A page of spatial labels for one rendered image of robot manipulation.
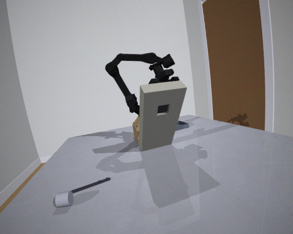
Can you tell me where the grey flat panel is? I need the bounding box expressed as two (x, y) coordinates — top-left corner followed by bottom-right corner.
(139, 80), (187, 151)

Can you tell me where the grey cylinder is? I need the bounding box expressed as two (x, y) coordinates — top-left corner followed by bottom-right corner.
(55, 191), (74, 208)

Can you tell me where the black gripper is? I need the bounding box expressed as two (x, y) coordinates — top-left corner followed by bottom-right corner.
(149, 69), (180, 84)

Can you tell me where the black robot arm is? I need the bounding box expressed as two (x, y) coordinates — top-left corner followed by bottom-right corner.
(105, 53), (175, 116)

